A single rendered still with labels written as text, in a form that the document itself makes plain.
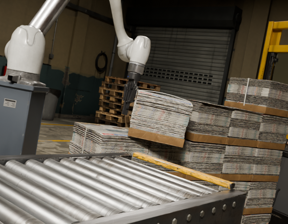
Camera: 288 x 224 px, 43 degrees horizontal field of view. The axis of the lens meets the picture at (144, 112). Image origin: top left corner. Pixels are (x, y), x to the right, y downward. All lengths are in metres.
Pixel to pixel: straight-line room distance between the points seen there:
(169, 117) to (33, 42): 0.74
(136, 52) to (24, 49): 0.60
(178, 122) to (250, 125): 0.74
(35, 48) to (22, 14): 7.37
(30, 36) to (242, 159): 1.50
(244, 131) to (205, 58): 7.39
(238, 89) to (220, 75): 6.72
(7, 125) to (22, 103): 0.12
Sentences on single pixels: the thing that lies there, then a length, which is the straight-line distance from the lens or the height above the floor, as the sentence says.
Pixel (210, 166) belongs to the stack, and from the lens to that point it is 2.26.
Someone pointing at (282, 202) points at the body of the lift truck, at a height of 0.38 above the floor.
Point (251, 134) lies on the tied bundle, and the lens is 2.47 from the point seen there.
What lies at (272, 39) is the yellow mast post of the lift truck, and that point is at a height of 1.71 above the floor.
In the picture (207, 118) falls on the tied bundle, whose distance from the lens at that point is 2.16.
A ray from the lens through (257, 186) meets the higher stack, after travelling 2.64.
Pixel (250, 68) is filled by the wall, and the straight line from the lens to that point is 9.08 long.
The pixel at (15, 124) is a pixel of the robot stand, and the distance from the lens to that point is 1.76.
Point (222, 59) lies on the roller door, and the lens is 9.47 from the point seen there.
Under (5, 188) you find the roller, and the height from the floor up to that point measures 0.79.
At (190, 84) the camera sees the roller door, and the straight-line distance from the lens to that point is 9.80.
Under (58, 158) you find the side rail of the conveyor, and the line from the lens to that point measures 1.24.
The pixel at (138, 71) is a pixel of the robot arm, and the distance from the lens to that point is 2.01.
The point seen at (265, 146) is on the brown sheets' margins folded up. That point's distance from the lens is 2.60.
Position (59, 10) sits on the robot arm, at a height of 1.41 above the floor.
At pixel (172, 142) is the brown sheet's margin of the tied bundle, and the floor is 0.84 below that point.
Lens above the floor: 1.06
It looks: 3 degrees down
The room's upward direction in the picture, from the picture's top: 10 degrees clockwise
